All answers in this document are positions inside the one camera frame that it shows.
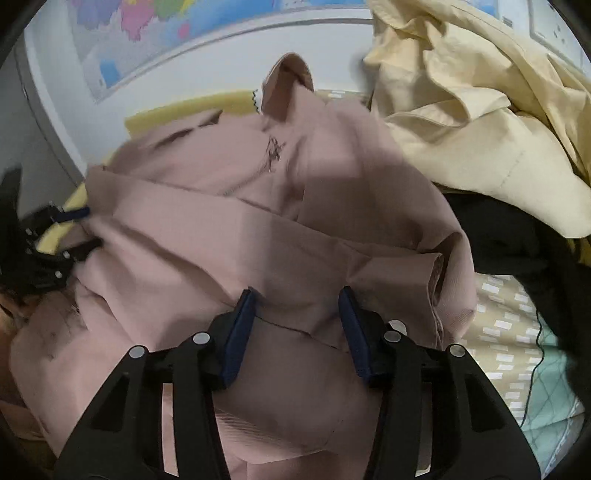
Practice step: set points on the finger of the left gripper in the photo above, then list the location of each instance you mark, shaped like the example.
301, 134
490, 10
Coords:
79, 252
60, 216

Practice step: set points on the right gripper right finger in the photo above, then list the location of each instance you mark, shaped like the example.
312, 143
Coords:
473, 434

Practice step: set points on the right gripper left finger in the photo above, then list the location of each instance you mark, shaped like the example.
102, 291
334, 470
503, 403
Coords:
119, 435

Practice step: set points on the pink zip jacket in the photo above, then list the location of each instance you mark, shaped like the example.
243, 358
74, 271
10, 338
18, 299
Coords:
258, 239

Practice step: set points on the person's left hand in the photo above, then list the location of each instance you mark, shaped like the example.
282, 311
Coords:
43, 312

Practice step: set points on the grey wardrobe door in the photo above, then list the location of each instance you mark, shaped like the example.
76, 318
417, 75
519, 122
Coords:
29, 140

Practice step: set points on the patterned bed sheet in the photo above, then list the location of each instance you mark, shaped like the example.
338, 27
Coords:
508, 359

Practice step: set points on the black garment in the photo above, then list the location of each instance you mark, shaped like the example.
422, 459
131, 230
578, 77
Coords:
508, 241

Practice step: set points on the cream jacket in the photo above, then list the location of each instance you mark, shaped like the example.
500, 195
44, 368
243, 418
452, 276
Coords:
477, 108

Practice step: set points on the colourful wall map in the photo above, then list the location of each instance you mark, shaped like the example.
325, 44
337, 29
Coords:
116, 41

